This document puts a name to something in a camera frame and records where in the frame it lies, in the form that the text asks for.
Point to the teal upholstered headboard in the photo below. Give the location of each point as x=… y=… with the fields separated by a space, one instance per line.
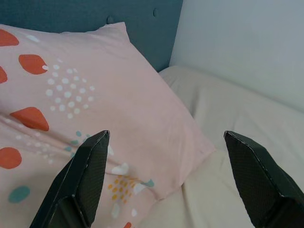
x=71 y=14

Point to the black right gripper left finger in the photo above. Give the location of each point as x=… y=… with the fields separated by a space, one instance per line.
x=78 y=185

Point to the cream bed sheet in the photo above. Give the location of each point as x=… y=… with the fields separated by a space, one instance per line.
x=225 y=114

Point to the pink patterned pillow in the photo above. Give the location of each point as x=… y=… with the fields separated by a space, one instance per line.
x=107 y=95

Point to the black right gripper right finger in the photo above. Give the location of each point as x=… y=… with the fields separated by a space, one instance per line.
x=256 y=180

